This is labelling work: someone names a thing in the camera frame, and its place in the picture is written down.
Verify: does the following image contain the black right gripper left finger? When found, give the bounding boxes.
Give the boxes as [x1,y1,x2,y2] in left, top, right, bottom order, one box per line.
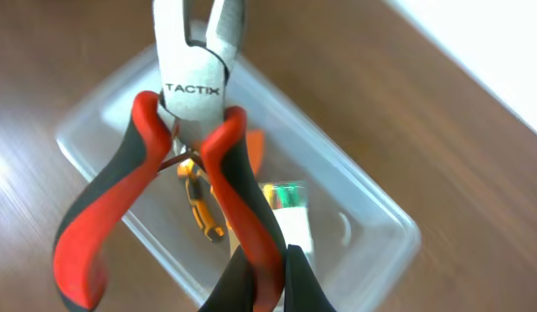
[198,246,256,312]

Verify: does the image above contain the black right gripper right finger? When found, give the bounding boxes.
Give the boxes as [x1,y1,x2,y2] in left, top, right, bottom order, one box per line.
[284,244,336,312]

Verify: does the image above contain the clear plastic storage container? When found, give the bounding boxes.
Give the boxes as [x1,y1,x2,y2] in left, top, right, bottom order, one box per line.
[57,25,420,311]

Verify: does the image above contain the orange black long-nose pliers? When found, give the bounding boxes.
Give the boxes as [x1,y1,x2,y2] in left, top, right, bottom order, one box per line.
[178,159,225,244]

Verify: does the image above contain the clear box of coloured bits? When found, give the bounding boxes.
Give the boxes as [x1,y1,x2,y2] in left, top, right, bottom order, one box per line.
[259,180,314,263]

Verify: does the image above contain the red handled side cutters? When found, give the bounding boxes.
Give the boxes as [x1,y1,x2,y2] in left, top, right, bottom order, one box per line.
[52,0,286,311]

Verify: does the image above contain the orange scraper with wooden handle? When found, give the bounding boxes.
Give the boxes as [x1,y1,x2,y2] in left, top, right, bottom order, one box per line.
[225,129,265,255]

